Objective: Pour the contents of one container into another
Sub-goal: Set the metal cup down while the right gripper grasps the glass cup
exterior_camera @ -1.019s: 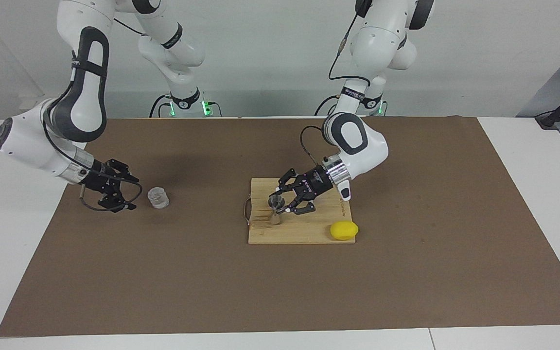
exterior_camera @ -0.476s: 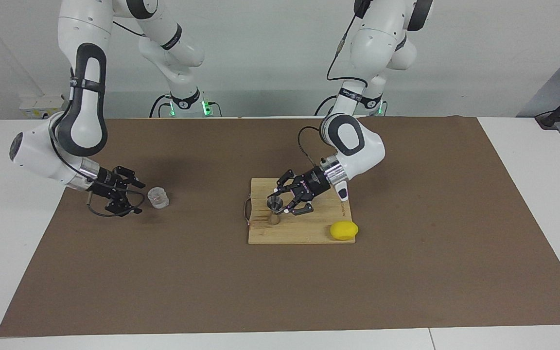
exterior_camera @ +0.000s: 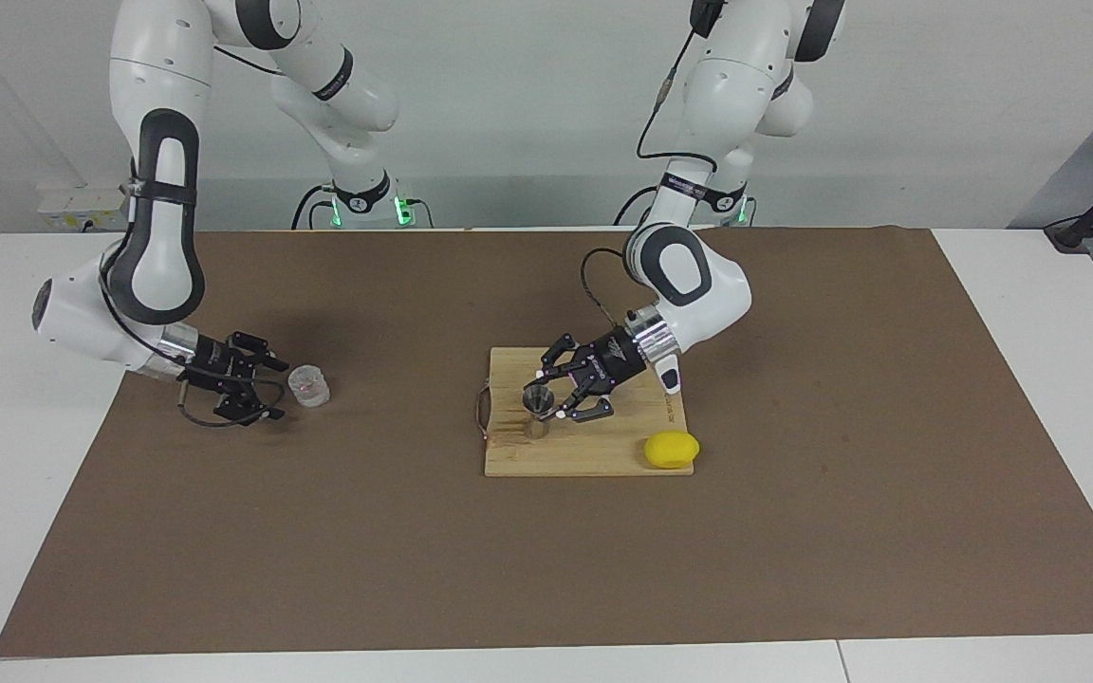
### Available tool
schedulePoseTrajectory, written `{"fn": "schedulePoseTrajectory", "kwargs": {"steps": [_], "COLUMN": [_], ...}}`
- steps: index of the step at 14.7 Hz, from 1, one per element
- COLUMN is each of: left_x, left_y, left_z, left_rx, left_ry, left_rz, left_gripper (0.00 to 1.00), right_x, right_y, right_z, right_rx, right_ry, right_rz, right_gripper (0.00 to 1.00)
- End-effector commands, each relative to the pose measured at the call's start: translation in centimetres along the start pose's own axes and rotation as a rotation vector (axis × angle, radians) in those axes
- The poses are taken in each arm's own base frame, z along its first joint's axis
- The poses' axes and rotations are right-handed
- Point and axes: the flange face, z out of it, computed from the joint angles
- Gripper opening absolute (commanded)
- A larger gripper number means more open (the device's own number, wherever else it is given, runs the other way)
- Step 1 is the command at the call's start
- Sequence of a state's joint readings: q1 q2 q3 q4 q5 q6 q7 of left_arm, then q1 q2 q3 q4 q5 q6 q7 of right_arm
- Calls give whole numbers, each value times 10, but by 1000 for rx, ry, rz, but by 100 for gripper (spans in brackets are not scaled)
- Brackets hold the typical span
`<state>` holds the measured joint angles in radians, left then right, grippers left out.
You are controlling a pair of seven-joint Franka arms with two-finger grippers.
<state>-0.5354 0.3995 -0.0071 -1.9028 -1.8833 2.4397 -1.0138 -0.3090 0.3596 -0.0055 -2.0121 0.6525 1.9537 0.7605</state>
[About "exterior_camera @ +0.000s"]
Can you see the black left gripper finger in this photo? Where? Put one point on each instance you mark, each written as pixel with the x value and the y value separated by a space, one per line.
pixel 561 356
pixel 589 408

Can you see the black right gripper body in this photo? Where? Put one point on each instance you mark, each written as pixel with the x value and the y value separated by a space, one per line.
pixel 216 365

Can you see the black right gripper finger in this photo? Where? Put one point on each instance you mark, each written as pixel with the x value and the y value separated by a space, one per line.
pixel 257 351
pixel 238 408

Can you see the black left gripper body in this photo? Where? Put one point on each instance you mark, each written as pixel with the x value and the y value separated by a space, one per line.
pixel 613 362

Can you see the steel jigger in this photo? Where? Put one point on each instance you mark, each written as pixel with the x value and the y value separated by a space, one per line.
pixel 537 427

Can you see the small clear glass cup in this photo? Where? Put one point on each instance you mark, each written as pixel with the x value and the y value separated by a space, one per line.
pixel 309 387

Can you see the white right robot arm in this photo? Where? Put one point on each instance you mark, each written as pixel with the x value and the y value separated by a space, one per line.
pixel 143 85

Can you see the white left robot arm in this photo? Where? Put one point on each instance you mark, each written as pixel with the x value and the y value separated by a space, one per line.
pixel 727 85

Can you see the wooden cutting board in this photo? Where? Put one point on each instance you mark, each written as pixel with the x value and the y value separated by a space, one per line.
pixel 603 446

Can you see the yellow lemon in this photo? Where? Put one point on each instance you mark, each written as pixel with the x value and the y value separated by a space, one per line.
pixel 670 450

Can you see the brown table mat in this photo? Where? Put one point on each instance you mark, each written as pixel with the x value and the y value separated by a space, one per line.
pixel 319 550

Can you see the white wall socket strip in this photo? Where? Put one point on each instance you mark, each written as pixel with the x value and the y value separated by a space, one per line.
pixel 82 204

